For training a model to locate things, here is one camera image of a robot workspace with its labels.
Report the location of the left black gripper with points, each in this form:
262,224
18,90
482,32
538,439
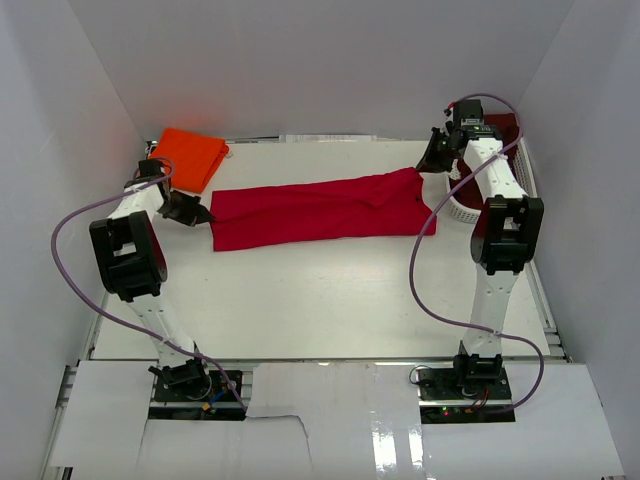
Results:
195,213

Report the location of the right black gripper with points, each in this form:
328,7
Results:
430,162

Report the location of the bright red t shirt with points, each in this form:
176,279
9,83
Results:
389,204

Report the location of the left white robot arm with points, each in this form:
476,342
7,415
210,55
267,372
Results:
133,267

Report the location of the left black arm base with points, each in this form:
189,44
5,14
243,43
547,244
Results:
197,399

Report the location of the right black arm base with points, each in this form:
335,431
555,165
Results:
442,401

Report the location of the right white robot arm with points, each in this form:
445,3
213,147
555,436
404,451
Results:
504,237

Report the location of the white plastic basket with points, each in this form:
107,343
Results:
462,210

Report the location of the dark maroon t shirt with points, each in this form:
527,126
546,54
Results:
469,195

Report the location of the folded orange t shirt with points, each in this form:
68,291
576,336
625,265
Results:
196,157

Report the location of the white printed label strip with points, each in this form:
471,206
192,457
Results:
327,138

